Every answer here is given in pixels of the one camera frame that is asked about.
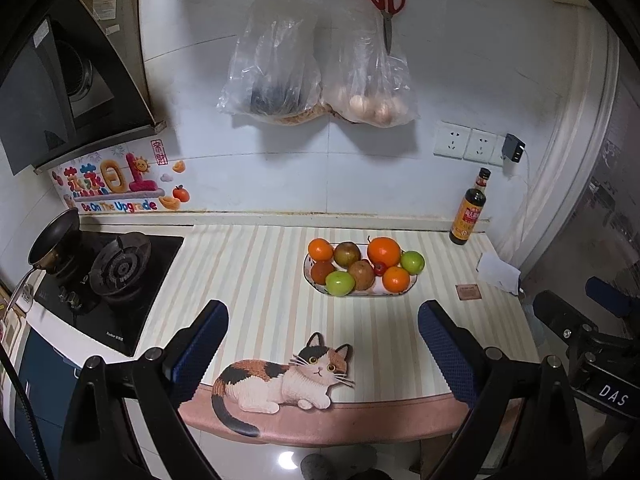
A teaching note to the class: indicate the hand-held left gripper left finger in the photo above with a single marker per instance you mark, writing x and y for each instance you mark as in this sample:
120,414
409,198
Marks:
200,355

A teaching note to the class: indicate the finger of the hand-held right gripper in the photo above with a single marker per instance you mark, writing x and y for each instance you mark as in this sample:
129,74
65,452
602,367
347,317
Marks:
607,295
555,310

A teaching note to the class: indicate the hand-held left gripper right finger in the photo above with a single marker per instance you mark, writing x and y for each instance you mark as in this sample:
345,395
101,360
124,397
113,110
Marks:
450,355

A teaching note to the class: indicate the orange tangerine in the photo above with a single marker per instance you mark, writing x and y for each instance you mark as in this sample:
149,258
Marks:
396,279
320,251

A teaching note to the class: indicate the green apple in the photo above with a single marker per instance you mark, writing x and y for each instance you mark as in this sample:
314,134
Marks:
412,261
340,282

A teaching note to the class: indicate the leaf pattern ceramic plate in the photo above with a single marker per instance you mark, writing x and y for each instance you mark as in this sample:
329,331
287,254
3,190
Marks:
370,293

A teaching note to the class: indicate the small red tomato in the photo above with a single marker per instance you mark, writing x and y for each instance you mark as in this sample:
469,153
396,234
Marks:
380,268

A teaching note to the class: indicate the reddish brown apple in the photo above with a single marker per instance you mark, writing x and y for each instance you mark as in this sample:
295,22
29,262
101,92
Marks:
362,275

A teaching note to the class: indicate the large orange persimmon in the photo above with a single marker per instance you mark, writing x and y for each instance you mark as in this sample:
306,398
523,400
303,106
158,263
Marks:
384,252

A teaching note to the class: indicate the greenish brown apple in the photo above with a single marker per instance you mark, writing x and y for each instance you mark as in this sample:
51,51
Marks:
347,253

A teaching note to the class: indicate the dark orange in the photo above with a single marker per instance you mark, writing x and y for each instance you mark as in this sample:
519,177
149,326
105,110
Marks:
321,271

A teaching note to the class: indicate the small brown square packet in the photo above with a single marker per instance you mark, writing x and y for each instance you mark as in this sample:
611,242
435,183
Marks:
467,291

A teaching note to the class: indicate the white crumpled paper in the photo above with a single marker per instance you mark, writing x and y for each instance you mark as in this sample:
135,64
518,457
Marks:
499,272

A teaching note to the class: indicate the striped mat with cat print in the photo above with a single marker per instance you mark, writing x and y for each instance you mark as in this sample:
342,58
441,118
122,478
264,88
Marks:
260,285

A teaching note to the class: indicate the black gas stove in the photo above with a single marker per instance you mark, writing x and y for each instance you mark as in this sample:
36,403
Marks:
125,285

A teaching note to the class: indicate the soy sauce bottle yellow label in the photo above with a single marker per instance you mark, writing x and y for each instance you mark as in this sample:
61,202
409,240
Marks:
467,210

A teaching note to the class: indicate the blue cabinet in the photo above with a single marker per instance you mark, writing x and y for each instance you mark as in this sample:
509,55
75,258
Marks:
45,385

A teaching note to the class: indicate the black plug adapter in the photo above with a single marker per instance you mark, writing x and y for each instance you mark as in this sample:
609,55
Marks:
514,148

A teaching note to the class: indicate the black frying pan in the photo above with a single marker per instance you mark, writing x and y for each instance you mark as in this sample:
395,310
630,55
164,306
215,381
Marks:
52,235

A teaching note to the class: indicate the plastic bag of eggs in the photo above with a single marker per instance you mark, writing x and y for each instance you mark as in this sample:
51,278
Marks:
370,95

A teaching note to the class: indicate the plastic bag with dark contents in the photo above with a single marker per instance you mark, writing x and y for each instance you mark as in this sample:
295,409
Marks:
272,75

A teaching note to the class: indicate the black range hood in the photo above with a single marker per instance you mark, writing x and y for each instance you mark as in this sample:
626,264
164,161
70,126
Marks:
60,85

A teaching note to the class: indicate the white curved door frame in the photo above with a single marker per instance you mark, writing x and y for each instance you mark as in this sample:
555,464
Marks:
575,160

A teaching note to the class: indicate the white wall socket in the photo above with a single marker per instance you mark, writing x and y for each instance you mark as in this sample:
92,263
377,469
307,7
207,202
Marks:
481,146
451,139

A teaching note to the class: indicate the colourful wall sticker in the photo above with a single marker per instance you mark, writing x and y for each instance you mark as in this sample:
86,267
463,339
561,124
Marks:
110,185

